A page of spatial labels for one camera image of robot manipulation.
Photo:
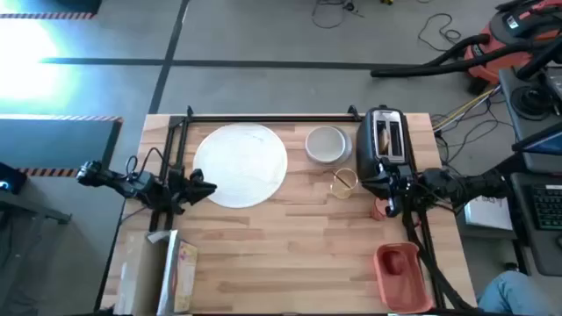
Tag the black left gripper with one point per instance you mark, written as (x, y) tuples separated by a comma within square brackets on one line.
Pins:
[(180, 193)]

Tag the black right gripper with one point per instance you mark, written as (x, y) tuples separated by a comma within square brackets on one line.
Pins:
[(401, 186)]

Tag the white round woven placemat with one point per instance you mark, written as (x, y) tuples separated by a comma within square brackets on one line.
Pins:
[(239, 167)]

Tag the clear glass cup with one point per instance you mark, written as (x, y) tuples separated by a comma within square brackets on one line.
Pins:
[(340, 193)]

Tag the red toy fruit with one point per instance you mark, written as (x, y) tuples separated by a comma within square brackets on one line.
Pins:
[(395, 262)]

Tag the beige ceramic plate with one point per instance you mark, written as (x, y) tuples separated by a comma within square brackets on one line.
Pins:
[(349, 151)]

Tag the white ceramic bowl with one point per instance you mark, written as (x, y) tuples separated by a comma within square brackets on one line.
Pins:
[(326, 145)]

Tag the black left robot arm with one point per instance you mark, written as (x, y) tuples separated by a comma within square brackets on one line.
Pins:
[(131, 185)]

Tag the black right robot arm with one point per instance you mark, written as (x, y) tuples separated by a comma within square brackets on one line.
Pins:
[(461, 186)]

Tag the black toaster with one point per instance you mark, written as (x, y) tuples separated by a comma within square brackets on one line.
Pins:
[(366, 149)]

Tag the toast slice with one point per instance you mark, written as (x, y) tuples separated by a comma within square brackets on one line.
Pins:
[(384, 140)]

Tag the terracotta orange tray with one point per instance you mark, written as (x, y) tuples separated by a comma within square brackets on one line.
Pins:
[(408, 289)]

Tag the white paper box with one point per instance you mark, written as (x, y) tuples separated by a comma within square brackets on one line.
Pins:
[(487, 214)]

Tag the grey desk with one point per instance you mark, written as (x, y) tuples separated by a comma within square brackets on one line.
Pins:
[(522, 131)]

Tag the blue mat with hazard tape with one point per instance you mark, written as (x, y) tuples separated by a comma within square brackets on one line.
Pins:
[(48, 8), (57, 140)]

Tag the black keyboard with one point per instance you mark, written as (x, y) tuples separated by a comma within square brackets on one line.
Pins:
[(548, 206)]

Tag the dark laptop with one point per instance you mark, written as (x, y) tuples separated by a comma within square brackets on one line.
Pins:
[(544, 151)]

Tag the black headset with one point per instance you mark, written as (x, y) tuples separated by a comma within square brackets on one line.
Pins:
[(529, 102)]

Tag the red shop vacuum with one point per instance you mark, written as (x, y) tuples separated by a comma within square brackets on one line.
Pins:
[(487, 59)]

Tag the grey side bench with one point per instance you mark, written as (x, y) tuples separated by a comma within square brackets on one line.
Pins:
[(26, 246)]

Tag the black device with blue light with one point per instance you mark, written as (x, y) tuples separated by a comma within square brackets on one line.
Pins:
[(11, 180)]

